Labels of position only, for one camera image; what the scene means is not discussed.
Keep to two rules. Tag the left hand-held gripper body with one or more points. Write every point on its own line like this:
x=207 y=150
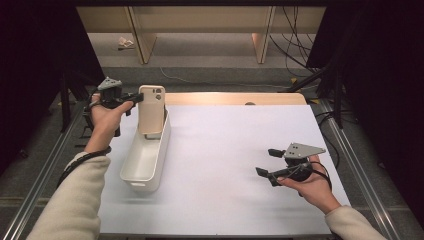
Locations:
x=110 y=83

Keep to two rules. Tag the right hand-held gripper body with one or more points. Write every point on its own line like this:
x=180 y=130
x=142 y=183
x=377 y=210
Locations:
x=301 y=150

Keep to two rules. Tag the beige phone case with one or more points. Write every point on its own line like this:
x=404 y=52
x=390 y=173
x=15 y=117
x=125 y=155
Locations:
x=151 y=113

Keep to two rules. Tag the white plastic storage box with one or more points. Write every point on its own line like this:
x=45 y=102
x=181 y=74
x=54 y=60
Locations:
x=143 y=163

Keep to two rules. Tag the person's left hand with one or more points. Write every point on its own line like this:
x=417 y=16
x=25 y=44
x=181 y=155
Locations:
x=103 y=123

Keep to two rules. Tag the person's right hand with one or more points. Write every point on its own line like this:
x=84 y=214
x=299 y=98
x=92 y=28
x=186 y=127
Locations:
x=316 y=190

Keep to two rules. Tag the white table mat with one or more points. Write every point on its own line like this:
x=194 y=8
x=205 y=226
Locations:
x=250 y=150

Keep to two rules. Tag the crumpled white paper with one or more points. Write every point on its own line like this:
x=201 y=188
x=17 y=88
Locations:
x=125 y=42

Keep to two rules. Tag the yellow floor tape piece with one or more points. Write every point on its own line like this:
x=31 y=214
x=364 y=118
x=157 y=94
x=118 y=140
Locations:
x=293 y=80
x=315 y=101

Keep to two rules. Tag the wooden table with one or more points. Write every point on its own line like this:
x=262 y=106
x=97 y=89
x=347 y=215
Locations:
x=233 y=98

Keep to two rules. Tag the dark curtain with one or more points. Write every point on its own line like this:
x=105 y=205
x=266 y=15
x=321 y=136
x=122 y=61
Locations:
x=390 y=83
x=30 y=66

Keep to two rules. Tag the wooden shelf unit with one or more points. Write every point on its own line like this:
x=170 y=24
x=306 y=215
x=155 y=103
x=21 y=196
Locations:
x=200 y=18

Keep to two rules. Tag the aluminium floor rail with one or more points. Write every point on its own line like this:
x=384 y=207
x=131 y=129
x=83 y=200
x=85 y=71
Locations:
x=40 y=180
x=353 y=156

